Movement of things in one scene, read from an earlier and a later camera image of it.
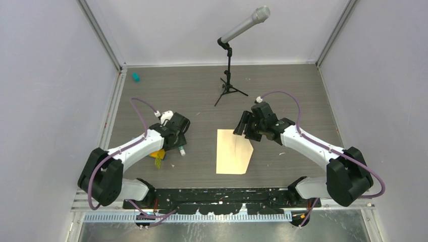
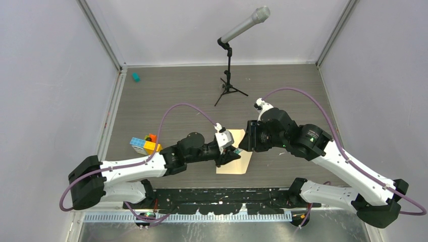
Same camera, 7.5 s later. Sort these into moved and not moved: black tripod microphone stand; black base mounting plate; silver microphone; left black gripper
Moved: left black gripper
Not moved: silver microphone; black tripod microphone stand; black base mounting plate
